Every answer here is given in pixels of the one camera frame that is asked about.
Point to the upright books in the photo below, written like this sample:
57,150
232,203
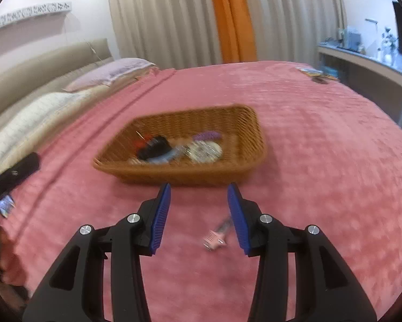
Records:
352,38

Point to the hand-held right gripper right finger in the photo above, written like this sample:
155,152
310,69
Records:
237,218

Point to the white desk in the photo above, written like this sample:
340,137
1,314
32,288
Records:
355,57

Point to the colourful booklet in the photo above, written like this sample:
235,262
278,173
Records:
310,71

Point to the pink fleece blanket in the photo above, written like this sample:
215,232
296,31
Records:
305,174

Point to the lilac pillow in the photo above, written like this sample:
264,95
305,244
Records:
120,68

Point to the brown wicker basket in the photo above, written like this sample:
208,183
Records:
234,124

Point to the beige folded quilt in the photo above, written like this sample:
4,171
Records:
102,90

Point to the white patterned wall shelf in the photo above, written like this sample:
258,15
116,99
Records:
29,11

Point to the pink hair clip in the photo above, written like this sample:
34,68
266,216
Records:
214,239

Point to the beige padded headboard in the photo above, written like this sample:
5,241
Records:
36,70

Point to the grey curtain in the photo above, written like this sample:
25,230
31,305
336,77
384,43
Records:
295,16
160,16

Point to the black wristwatch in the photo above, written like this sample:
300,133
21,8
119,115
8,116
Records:
154,147

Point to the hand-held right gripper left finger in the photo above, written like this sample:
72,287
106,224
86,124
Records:
160,218

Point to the white vase with flowers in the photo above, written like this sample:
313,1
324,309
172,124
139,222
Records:
387,55

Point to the white desk lamp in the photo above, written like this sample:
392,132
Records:
372,21

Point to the white floral pillow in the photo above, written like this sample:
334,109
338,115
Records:
36,117

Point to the orange curtain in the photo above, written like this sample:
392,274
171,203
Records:
232,16

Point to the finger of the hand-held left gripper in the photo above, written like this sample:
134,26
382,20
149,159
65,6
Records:
19,169

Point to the purple hair clip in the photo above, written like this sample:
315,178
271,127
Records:
206,136

